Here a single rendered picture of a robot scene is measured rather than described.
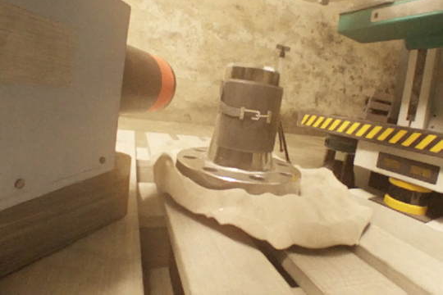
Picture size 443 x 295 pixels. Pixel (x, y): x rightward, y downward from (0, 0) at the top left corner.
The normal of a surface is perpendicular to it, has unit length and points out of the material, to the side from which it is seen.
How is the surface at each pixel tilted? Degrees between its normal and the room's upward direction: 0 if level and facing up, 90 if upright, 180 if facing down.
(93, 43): 90
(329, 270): 0
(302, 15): 90
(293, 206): 50
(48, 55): 90
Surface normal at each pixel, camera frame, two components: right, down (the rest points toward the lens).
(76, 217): 0.91, 0.17
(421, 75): -0.88, -0.07
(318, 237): -0.04, -0.63
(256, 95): 0.07, 0.11
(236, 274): 0.14, -0.98
